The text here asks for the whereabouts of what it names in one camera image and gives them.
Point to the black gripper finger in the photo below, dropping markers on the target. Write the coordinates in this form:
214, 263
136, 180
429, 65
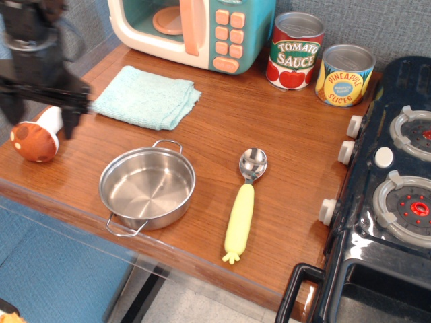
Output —
12, 106
70, 117

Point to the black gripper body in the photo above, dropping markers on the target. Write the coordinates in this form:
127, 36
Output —
38, 73

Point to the brown plush mushroom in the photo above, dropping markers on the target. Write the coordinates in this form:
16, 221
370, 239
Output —
38, 141

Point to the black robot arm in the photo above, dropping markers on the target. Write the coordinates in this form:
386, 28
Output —
29, 23

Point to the stainless steel pot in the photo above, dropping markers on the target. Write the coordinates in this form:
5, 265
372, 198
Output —
146, 189

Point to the light blue folded cloth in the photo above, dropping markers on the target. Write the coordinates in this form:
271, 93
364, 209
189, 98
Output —
147, 100

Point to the toy microwave teal and cream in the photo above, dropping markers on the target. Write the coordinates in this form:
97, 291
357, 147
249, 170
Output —
221, 36

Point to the orange object bottom left corner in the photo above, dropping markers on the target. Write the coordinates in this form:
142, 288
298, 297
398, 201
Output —
9, 313

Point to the tomato sauce can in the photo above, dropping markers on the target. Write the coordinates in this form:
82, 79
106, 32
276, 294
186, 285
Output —
296, 43

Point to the pineapple slices can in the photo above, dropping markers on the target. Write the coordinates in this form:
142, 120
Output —
344, 74

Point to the black toy stove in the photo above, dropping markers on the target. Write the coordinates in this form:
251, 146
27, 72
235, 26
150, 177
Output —
377, 254

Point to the spoon with yellow handle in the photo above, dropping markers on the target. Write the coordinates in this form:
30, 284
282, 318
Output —
252, 165

